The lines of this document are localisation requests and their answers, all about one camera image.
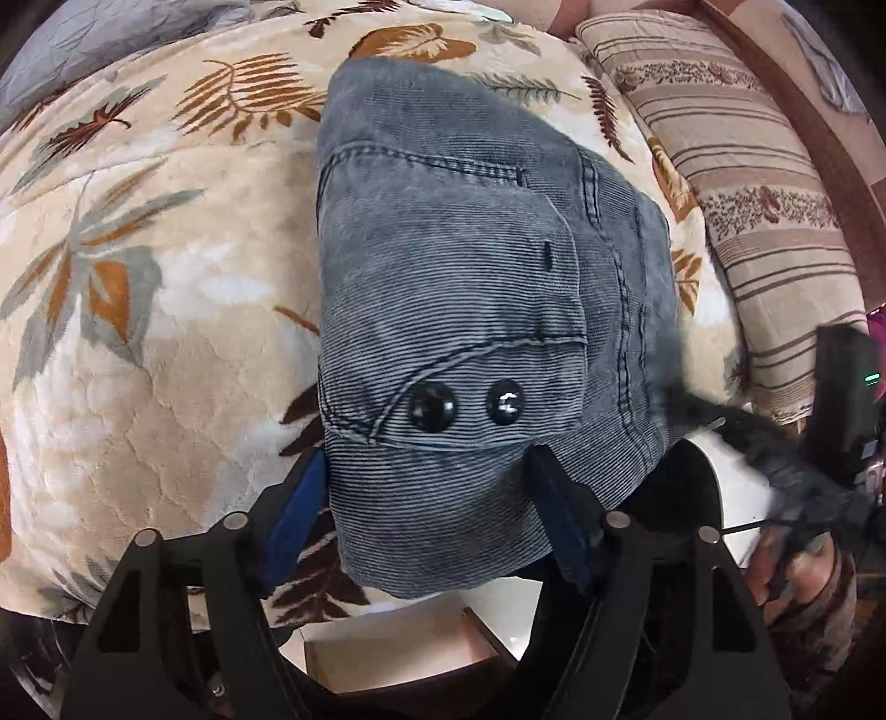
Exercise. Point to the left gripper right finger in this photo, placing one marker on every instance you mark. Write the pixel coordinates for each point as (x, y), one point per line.
(645, 614)

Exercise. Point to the beige leaf-pattern blanket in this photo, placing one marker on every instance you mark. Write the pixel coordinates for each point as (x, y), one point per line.
(160, 297)

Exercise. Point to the pink padded headboard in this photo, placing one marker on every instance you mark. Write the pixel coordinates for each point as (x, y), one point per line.
(847, 149)

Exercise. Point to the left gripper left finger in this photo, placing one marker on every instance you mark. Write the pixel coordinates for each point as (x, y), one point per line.
(139, 657)

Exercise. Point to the striped floral beige pillow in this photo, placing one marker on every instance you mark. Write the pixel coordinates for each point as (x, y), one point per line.
(774, 230)

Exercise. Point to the right forearm patterned sleeve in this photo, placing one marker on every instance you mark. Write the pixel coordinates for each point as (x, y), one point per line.
(812, 641)

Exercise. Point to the grey denim pants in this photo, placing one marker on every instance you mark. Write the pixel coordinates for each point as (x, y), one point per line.
(487, 285)

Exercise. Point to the person's right hand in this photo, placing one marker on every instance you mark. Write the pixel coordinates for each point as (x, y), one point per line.
(800, 578)

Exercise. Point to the grey blue pillow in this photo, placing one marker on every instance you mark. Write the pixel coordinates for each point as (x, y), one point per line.
(83, 37)

